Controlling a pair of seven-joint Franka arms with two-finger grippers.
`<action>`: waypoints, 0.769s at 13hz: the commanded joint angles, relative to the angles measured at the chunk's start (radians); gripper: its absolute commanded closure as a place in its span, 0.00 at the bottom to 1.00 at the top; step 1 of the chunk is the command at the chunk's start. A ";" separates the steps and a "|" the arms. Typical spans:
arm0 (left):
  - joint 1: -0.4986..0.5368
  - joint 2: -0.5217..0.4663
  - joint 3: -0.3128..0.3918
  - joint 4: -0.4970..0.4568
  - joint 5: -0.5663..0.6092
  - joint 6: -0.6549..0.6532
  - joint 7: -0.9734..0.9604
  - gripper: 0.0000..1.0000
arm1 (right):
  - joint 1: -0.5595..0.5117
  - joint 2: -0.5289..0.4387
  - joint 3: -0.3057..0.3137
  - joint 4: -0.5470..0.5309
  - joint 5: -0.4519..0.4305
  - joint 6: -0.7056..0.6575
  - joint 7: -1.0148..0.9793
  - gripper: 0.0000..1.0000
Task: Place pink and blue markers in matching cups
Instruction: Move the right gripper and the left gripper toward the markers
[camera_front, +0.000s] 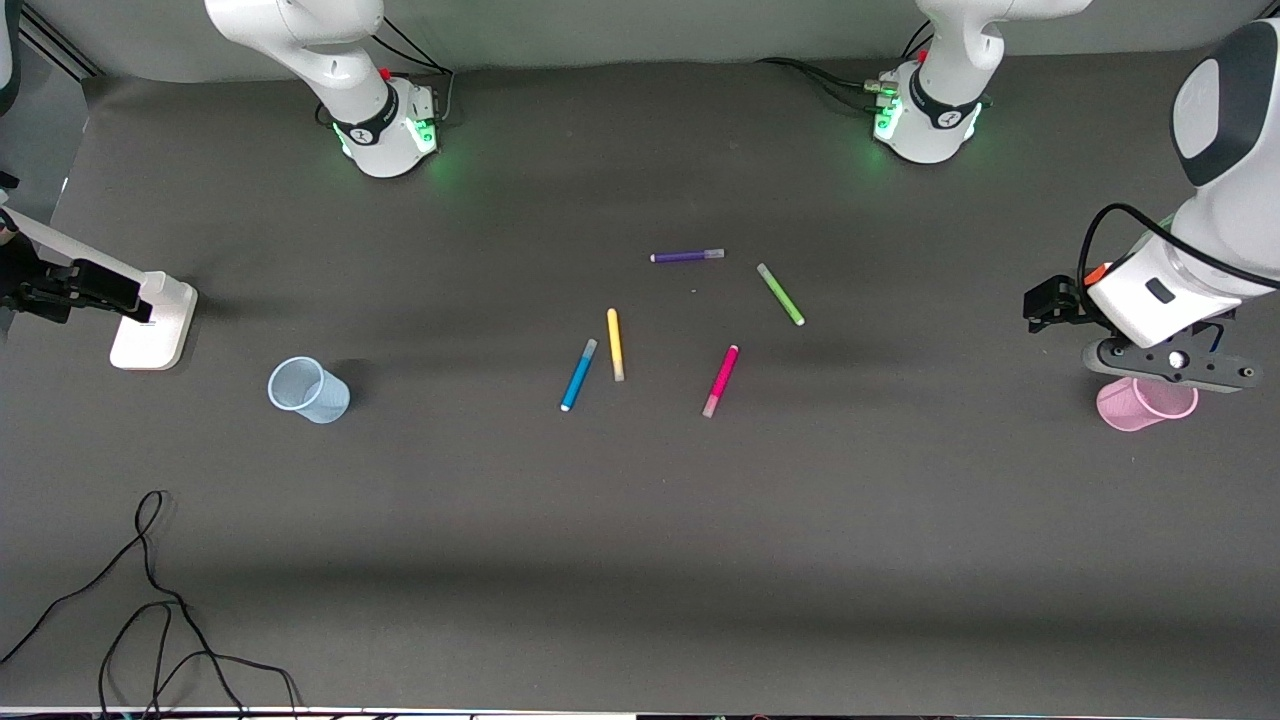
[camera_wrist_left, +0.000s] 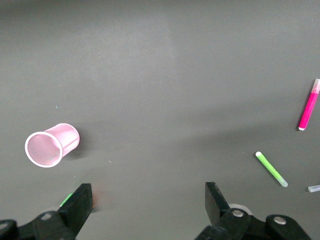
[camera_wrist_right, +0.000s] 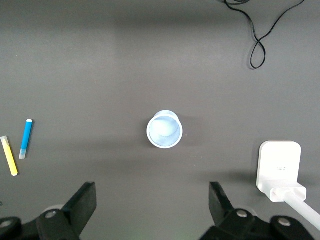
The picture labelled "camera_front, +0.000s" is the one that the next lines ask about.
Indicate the light blue plastic cup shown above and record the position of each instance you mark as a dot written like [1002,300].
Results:
[320,400]

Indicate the white desk stand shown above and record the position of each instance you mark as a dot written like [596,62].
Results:
[150,340]

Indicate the dark grey table mat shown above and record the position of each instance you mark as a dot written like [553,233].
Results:
[640,550]

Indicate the blue marker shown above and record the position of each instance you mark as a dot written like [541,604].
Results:
[578,376]

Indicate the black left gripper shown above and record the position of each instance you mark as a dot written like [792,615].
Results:
[1064,304]

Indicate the black frame bar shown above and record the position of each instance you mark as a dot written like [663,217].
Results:
[60,45]

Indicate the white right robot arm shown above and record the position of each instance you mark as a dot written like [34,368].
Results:
[370,110]

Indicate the green marker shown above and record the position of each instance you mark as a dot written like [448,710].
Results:
[780,294]

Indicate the pink marker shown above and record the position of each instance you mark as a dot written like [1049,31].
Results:
[721,380]

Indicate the yellow marker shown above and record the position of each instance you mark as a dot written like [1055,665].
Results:
[615,345]

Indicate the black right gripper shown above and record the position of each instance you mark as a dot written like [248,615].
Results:
[52,285]

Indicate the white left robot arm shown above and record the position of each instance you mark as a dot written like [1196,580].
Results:
[1215,100]

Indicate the purple marker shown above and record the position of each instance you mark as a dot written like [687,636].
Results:
[685,256]

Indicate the pink plastic cup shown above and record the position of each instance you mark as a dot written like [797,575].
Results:
[1130,410]

